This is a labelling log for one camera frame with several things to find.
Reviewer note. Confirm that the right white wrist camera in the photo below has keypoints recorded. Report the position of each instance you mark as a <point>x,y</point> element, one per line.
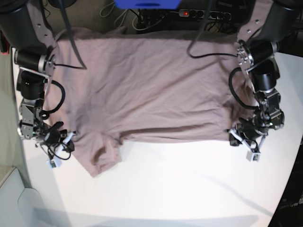
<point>54,163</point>

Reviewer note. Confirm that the blue box at top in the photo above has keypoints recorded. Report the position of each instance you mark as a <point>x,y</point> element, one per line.
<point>147,4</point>

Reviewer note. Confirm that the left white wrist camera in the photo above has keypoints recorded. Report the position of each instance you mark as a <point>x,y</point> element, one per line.
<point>253,156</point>

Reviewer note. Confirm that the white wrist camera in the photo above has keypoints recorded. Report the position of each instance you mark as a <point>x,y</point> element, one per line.
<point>54,163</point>
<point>253,156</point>

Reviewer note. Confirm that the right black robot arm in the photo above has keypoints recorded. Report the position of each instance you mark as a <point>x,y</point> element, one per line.
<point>24,26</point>

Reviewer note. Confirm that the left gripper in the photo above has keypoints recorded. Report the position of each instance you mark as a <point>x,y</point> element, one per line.
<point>252,138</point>

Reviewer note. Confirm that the white side table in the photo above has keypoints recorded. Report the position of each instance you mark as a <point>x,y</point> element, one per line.
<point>18,204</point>

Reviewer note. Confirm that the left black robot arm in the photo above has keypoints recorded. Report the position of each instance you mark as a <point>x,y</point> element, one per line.
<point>256,61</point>

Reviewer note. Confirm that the mauve t-shirt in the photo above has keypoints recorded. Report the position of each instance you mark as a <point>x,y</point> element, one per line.
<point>143,88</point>

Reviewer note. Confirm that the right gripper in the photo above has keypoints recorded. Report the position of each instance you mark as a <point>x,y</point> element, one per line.
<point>56,145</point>

